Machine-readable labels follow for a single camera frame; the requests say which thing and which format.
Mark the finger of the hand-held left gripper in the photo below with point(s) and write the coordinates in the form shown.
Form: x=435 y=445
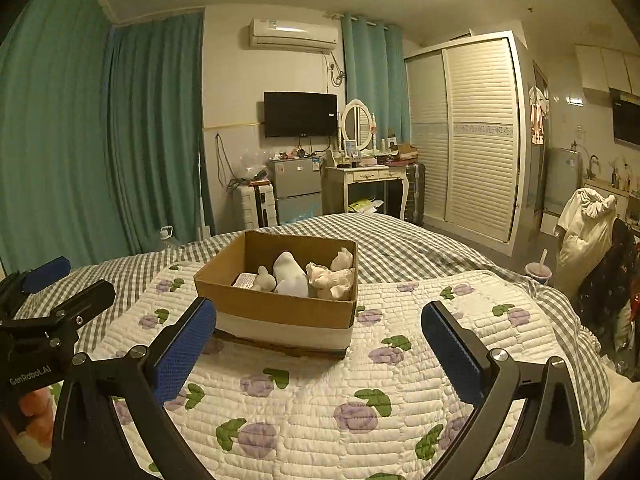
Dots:
x=47 y=272
x=85 y=302

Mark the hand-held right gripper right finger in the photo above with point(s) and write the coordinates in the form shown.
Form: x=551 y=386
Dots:
x=450 y=350

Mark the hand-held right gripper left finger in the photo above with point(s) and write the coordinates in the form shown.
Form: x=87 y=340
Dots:
x=185 y=347

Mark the dark label tissue pack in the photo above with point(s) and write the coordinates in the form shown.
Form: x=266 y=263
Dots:
x=244 y=280

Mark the cardboard box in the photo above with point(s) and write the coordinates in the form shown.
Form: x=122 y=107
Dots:
x=280 y=310

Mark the white grey sock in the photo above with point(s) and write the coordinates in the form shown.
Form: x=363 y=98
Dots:
x=289 y=272

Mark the small white sock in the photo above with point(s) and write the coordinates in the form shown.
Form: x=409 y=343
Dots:
x=342 y=259

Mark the person's left hand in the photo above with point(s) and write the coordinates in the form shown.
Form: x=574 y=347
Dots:
x=37 y=412

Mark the clear water jug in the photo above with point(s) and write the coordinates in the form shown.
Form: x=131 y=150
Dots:
x=169 y=240

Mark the drink cup with straw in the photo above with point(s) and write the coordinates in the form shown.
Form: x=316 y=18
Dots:
x=539 y=272

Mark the quilted floral blanket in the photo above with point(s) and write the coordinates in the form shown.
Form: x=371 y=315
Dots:
x=310 y=400

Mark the teal curtain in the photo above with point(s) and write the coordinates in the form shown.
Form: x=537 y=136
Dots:
x=160 y=135
x=45 y=135

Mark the white suitcase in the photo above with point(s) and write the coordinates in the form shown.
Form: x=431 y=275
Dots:
x=250 y=205

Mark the dark suitcase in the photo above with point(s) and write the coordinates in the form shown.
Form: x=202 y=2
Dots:
x=415 y=192

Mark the yellow green bag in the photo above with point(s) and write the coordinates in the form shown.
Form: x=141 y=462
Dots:
x=365 y=206

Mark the dark garment on chair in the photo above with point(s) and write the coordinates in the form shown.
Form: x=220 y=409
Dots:
x=607 y=290

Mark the white jacket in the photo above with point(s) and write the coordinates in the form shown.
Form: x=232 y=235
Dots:
x=582 y=240

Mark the white dressing table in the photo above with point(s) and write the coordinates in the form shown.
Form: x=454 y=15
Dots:
x=365 y=176

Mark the clear plastic bag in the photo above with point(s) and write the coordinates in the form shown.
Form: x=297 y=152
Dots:
x=250 y=165

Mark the grey mini fridge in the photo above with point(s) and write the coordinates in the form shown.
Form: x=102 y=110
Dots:
x=295 y=185

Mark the white slatted wardrobe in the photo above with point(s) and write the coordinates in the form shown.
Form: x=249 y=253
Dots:
x=480 y=135

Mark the white shelf unit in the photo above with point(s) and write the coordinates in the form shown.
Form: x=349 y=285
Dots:
x=625 y=200

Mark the white oval vanity mirror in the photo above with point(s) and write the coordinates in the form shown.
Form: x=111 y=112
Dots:
x=357 y=122

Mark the pink hanging cloth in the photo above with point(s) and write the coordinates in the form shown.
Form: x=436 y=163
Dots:
x=538 y=117

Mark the light blue window curtain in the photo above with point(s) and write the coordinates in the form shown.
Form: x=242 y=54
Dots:
x=372 y=75

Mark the black range hood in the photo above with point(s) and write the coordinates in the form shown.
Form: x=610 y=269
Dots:
x=627 y=120

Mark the white air conditioner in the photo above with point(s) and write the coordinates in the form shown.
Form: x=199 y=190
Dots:
x=292 y=35

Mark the black wall television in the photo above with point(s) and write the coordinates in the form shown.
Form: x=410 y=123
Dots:
x=300 y=114

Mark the white wall cabinets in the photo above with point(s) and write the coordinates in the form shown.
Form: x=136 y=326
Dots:
x=605 y=67

